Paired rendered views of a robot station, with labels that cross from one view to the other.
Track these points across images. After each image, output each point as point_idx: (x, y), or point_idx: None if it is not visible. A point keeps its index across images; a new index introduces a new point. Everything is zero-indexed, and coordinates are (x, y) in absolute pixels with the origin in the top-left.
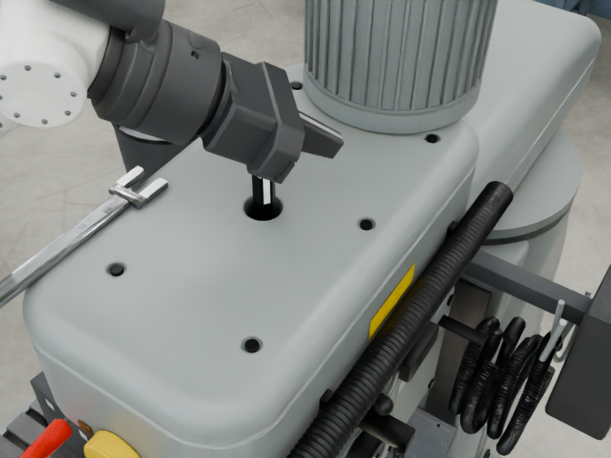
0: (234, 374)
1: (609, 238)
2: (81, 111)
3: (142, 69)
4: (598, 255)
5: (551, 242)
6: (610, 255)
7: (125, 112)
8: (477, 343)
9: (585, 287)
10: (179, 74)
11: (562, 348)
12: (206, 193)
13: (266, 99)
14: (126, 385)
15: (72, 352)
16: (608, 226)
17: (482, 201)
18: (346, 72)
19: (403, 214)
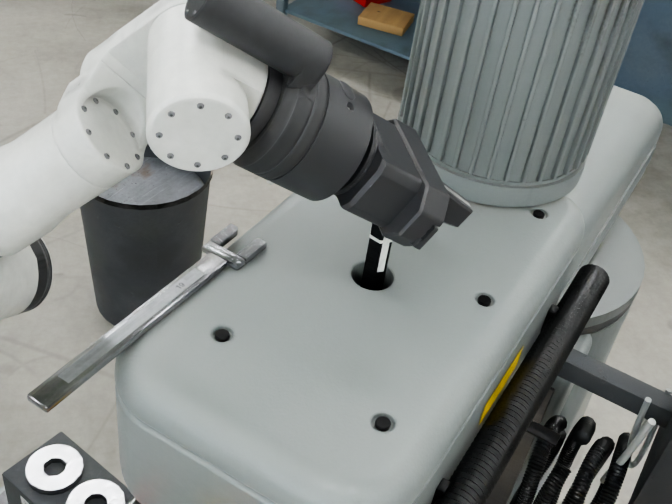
0: (369, 454)
1: (621, 343)
2: (239, 156)
3: (301, 117)
4: (610, 362)
5: (612, 337)
6: (623, 362)
7: (274, 161)
8: (550, 442)
9: (597, 396)
10: (336, 125)
11: (572, 464)
12: (309, 257)
13: (408, 158)
14: (249, 462)
15: (182, 423)
16: (620, 330)
17: (580, 284)
18: (457, 137)
19: (521, 292)
